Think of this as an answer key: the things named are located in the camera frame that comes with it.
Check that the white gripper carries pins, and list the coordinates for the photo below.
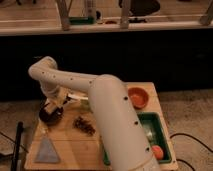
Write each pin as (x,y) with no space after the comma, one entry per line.
(59,97)

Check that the beige eraser block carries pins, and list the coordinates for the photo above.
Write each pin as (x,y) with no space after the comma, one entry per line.
(50,108)

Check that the purple bowl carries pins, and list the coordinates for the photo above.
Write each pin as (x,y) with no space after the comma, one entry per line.
(52,118)

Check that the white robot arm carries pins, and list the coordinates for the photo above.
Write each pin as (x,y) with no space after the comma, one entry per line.
(106,93)

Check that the orange bowl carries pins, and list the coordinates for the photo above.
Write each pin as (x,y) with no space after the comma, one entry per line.
(139,97)

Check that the white marker with black cap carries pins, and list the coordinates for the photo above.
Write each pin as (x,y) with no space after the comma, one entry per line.
(77,97)

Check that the dark brown crumb pile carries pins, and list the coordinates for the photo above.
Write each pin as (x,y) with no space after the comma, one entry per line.
(83,125)

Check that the grey triangular cloth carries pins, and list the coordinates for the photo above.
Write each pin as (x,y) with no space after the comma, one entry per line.
(46,152)

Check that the black vertical pole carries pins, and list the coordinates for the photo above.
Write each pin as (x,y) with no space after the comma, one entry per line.
(15,156)

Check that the clear item in tray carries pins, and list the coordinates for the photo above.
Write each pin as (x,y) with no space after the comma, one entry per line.
(149,133)

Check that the green plastic tray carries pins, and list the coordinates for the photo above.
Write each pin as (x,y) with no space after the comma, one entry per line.
(161,136)

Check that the orange ball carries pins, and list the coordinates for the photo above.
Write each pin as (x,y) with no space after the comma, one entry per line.
(158,152)

